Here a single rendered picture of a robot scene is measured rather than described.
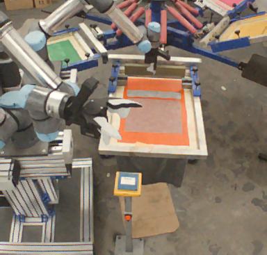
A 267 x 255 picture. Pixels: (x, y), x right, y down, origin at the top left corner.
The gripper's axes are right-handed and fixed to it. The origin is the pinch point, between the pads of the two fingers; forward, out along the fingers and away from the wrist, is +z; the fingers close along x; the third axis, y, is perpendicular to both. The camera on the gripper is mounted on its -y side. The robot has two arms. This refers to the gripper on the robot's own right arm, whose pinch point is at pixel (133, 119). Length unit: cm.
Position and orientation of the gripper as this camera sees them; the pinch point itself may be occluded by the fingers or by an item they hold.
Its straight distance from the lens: 74.9
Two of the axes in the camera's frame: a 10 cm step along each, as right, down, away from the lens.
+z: 9.3, 2.5, -2.5
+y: -0.5, 7.9, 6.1
